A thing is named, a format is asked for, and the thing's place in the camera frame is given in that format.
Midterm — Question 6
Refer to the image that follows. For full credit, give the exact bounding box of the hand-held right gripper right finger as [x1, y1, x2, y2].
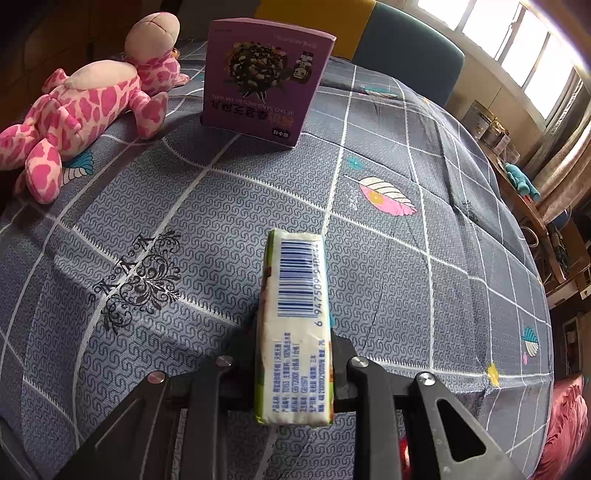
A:
[331, 323, 527, 480]

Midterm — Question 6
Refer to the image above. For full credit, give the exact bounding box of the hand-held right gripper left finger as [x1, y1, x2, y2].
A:
[54, 311, 257, 480]

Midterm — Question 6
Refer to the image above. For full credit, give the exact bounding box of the small tissue pack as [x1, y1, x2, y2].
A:
[254, 228, 335, 428]

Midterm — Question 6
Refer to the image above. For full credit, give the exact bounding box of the pink ruffled cloth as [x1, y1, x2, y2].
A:
[531, 374, 591, 480]

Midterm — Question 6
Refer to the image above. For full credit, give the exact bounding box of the wooden desk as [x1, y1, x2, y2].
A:
[480, 138, 583, 287]

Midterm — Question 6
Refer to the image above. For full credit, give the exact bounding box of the blue plush toy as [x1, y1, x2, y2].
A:
[503, 161, 541, 201]

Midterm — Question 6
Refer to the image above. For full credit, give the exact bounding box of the purple cardboard box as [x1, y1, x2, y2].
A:
[201, 18, 336, 149]

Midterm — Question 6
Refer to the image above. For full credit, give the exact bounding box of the white tin can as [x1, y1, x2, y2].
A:
[466, 102, 496, 139]

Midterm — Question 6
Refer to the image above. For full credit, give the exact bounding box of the pink spotted plush toy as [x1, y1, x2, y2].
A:
[0, 12, 191, 205]

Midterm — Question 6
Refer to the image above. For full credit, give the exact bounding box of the beige patterned curtain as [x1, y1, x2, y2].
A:
[526, 78, 591, 222]

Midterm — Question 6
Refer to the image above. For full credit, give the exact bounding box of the grey yellow blue headboard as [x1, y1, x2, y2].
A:
[254, 0, 466, 109]

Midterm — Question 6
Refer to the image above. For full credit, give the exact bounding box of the window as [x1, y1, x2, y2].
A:
[416, 0, 591, 134]

